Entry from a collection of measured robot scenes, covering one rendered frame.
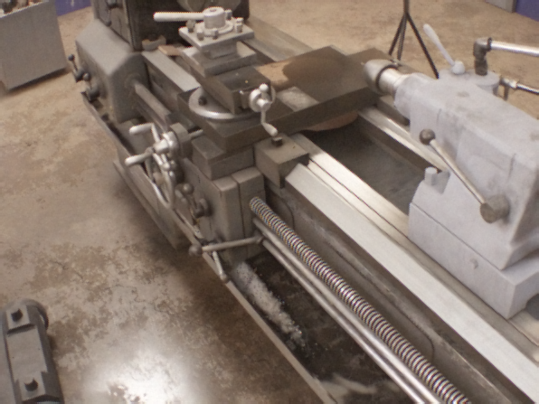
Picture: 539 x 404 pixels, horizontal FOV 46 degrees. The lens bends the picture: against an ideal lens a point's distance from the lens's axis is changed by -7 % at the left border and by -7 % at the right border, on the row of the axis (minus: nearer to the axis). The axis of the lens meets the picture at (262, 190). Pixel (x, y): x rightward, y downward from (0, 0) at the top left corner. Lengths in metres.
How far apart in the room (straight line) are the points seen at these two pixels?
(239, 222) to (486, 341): 0.85
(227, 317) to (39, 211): 1.23
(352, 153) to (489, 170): 0.78
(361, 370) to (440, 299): 0.49
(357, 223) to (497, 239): 0.39
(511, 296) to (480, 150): 0.30
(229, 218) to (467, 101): 0.77
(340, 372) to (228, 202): 0.56
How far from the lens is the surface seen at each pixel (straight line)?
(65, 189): 3.45
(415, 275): 1.47
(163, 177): 2.07
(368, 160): 2.03
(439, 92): 1.48
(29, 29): 4.52
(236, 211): 1.87
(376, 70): 1.65
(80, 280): 2.86
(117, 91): 2.67
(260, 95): 1.76
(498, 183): 1.35
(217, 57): 1.91
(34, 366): 2.32
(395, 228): 1.60
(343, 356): 1.87
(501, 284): 1.37
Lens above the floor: 1.84
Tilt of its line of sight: 36 degrees down
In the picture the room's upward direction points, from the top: 6 degrees counter-clockwise
